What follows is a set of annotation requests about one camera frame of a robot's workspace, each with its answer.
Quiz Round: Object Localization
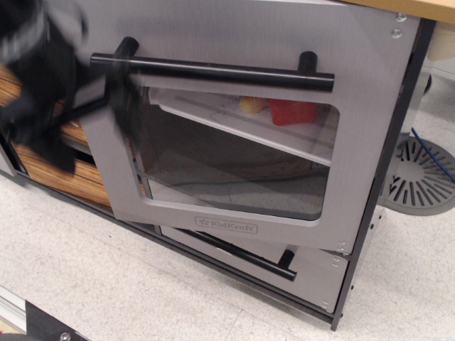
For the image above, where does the grey toy oven door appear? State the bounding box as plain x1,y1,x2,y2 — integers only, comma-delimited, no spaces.
80,1,422,254

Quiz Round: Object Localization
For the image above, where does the grey lower oven drawer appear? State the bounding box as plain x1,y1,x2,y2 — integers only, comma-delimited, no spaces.
161,226,348,313

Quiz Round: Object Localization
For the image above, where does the lower wood-pattern storage bin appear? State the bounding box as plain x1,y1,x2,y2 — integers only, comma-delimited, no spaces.
13,144,112,210

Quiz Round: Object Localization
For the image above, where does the black drawer handle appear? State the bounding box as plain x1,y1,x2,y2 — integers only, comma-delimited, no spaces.
178,229,297,282

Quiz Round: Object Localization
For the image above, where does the toy bread loaf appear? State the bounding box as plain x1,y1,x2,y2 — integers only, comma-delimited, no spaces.
239,97,267,114

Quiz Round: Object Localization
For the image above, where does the black oven door handle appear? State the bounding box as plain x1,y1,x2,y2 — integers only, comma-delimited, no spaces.
90,37,335,93

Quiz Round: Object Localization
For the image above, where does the wood-pattern storage bin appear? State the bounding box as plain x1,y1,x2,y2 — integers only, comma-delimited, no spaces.
13,144,112,210
1,65,88,146

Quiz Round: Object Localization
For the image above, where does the red toy bell pepper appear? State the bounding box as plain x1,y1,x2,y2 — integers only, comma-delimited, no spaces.
268,99,318,126

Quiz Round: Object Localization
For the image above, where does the wooden countertop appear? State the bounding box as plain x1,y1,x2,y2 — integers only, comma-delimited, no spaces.
346,0,454,24

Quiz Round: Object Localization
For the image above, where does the upper wood-pattern storage bin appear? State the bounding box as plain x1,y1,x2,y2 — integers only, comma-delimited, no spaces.
1,65,88,146

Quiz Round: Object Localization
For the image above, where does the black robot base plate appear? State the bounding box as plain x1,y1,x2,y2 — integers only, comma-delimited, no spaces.
1,301,90,341

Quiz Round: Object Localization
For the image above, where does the aluminium rail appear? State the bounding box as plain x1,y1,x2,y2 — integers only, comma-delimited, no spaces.
1,286,26,333

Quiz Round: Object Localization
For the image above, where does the blue cable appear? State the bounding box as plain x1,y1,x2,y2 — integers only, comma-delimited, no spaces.
411,126,455,183

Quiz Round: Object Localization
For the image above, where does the grey round slotted base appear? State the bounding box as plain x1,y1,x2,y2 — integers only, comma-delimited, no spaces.
378,135,454,216

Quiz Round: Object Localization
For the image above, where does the white oven shelf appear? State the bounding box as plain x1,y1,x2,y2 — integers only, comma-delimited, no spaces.
149,87,339,166

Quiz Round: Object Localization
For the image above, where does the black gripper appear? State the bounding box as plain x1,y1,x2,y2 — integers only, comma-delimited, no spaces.
1,45,143,173

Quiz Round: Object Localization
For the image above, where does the black toy kitchen frame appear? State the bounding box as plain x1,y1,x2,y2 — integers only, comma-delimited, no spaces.
0,18,437,332

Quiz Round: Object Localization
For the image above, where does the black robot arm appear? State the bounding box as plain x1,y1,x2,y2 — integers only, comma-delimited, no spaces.
1,1,141,173

